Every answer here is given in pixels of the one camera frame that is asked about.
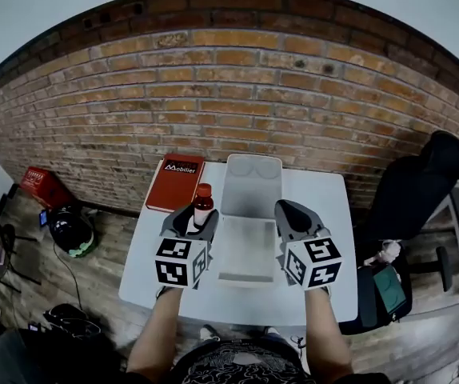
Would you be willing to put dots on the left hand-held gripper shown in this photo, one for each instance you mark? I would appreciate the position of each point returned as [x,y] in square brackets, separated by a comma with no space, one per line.
[173,262]

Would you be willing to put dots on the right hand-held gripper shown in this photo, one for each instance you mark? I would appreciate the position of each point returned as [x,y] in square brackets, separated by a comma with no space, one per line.
[313,262]

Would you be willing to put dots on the small red-capped bottle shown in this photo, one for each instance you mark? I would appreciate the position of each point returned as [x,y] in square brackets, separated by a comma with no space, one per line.
[203,204]

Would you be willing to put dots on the white tray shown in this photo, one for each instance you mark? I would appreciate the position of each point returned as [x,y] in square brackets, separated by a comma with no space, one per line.
[247,250]

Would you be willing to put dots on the person's left forearm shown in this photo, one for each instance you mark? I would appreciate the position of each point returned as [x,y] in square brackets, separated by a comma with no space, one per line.
[155,330]

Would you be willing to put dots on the person's right forearm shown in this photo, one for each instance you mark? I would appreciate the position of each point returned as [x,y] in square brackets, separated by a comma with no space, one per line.
[325,334]

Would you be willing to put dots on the red hardcover book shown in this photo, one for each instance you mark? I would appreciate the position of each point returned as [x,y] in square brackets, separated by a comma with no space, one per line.
[173,186]

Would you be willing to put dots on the pink plush toy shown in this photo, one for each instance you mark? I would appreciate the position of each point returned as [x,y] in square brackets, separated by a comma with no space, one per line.
[385,252]

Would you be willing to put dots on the person's left white shoe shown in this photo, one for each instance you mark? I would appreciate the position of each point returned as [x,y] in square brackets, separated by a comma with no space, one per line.
[209,332]

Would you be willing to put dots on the person's white shoe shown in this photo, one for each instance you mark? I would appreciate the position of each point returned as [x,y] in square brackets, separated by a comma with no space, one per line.
[272,331]
[209,332]

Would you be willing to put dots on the person's right white shoe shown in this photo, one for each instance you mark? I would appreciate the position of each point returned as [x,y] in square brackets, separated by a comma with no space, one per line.
[272,331]

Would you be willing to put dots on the dark green tablet case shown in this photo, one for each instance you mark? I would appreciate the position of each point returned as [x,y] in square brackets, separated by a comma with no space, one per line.
[389,288]

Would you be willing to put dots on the black helmet with green trim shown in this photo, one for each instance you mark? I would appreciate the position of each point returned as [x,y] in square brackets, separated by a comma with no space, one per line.
[69,232]

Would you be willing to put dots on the black office chair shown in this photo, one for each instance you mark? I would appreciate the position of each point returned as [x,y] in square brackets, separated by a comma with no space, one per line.
[417,198]

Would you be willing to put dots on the small phone with lit screen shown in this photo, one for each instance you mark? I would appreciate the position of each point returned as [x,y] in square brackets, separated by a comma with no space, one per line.
[44,218]

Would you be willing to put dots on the black patterned shirt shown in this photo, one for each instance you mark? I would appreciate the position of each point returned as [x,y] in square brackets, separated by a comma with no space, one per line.
[237,366]

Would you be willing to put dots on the red plastic crate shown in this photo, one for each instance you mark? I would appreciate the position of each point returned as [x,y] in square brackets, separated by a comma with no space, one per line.
[43,186]

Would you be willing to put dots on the black bag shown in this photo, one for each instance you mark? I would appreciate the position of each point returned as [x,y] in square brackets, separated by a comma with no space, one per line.
[71,320]

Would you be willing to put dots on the small lit screen device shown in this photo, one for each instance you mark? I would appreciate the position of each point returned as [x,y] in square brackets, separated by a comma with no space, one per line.
[34,327]

